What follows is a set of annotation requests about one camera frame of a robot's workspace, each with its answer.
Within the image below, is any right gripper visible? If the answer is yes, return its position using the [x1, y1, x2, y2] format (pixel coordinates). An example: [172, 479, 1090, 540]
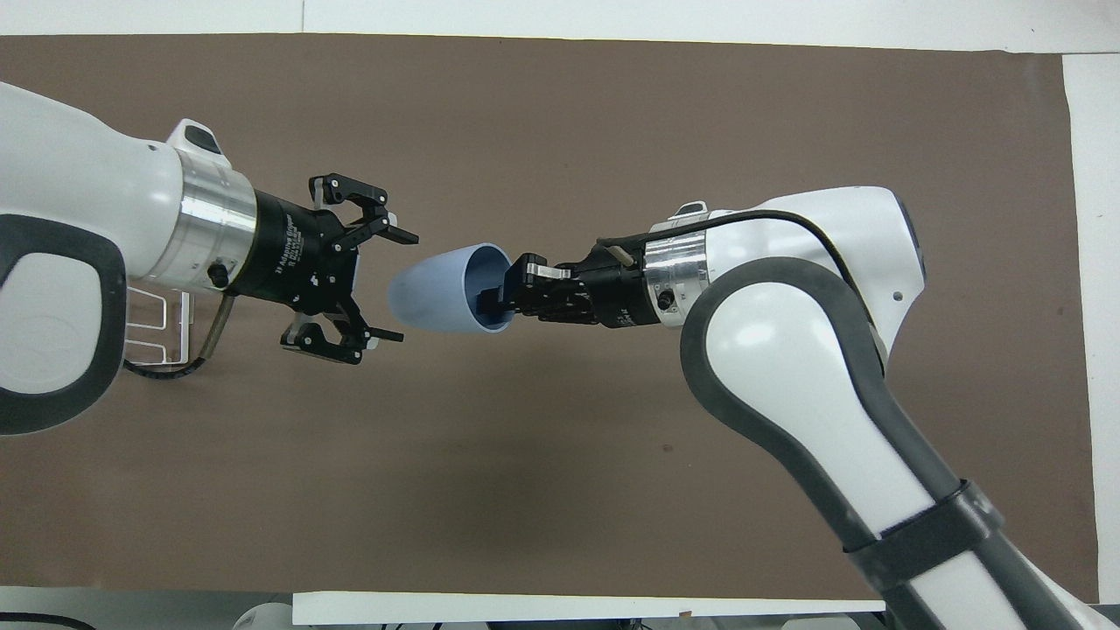
[572, 237, 664, 332]

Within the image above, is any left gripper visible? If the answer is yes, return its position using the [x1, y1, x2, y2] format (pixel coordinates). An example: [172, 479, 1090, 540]
[230, 172, 420, 367]

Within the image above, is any light blue cup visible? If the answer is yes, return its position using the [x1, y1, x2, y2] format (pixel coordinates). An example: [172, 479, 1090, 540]
[387, 242, 515, 336]

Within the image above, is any black cable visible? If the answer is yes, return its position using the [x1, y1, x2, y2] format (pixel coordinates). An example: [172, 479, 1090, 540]
[598, 208, 890, 361]
[122, 293, 237, 381]

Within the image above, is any white wire cup holder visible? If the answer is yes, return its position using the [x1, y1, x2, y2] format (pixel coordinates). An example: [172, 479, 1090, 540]
[122, 283, 193, 365]

